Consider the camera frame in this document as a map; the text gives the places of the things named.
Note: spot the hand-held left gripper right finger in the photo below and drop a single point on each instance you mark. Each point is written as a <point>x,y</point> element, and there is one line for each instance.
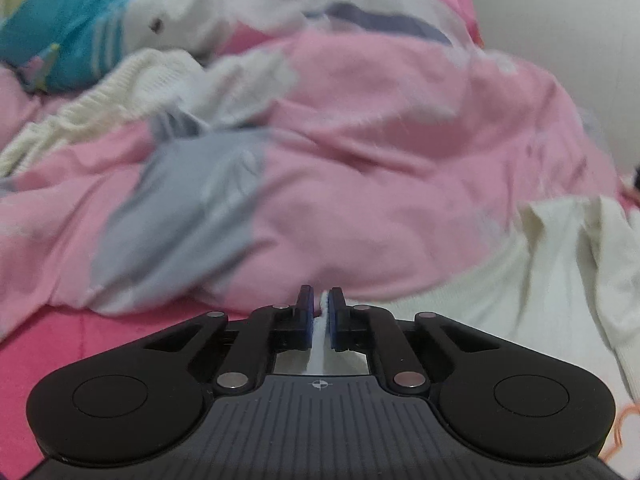
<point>334,330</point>

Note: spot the pink printed quilt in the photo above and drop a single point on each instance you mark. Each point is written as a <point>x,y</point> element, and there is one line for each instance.
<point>400,160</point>

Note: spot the teal striped cloth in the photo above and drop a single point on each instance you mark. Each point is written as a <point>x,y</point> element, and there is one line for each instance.
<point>65,25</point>

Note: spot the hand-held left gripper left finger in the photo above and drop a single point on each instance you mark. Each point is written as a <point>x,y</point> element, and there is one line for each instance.
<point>309,327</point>

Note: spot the cream knitted garment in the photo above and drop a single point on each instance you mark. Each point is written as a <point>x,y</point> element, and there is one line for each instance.
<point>100,105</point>

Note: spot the white sweatshirt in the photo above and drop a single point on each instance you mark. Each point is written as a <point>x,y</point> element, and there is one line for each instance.
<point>525,280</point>

